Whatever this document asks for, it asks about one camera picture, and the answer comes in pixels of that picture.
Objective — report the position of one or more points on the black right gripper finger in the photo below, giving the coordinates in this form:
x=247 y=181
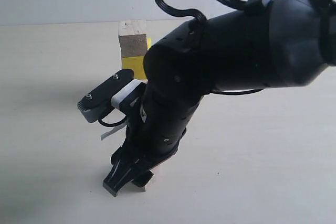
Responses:
x=143 y=172
x=116 y=179

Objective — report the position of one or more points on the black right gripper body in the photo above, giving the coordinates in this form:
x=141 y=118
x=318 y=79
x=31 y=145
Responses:
x=177 y=81

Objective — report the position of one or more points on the yellow cube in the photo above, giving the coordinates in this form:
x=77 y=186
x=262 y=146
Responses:
x=136 y=63

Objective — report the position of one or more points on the medium wooden cube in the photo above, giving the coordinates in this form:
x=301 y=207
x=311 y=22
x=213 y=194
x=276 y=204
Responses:
x=132 y=35

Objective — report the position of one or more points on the small pale wooden cube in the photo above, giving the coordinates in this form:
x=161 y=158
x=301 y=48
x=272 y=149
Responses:
x=133 y=158

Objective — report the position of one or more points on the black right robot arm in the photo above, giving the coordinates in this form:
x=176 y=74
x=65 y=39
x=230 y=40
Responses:
x=273 y=44

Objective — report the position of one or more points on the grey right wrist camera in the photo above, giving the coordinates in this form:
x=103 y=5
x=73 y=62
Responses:
x=121 y=91

